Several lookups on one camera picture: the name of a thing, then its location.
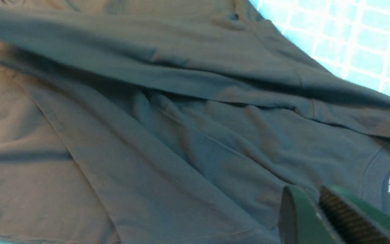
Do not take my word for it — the dark gray long-sleeve top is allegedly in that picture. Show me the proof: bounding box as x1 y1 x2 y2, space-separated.
0 0 390 244

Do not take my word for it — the green checkered tablecloth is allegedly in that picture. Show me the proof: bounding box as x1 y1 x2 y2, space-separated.
251 0 390 96

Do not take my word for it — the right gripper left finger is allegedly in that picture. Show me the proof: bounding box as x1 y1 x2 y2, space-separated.
278 185 345 244

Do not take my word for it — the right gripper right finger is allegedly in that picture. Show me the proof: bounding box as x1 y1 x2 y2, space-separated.
319 186 390 244

